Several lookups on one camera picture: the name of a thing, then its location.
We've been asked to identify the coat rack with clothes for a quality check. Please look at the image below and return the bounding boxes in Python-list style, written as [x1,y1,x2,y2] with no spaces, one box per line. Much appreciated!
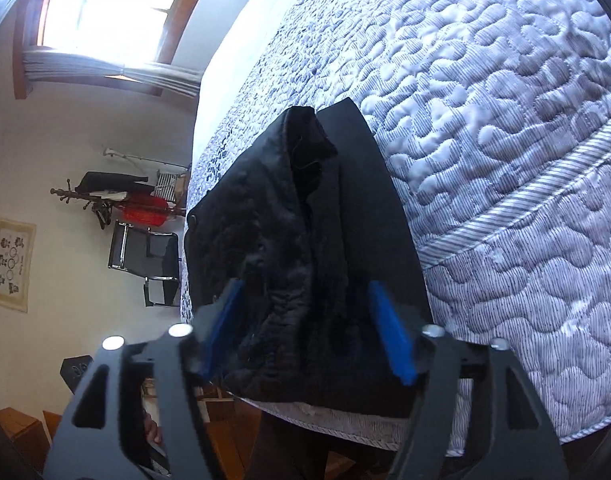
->
[50,171,186,230]

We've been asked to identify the wooden framed window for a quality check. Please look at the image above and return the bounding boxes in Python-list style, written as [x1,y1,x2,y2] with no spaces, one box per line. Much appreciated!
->
[13,0,199,100]

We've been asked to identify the grey curtain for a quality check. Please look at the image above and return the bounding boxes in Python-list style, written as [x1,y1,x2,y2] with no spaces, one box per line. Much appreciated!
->
[22,49,202,99]

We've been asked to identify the black pants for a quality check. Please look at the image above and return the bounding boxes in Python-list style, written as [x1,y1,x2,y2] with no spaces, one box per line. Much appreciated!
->
[185,99,431,418]

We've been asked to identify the grey quilted bedspread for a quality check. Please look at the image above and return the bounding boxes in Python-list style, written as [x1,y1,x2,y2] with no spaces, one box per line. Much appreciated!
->
[188,0,611,442]

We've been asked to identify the black chrome chair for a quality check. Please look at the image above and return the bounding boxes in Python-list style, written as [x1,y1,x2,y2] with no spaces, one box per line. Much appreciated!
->
[108,221,181,308]

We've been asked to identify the framed wall picture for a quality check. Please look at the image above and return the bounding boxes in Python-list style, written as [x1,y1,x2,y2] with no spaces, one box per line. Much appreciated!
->
[0,218,36,313]

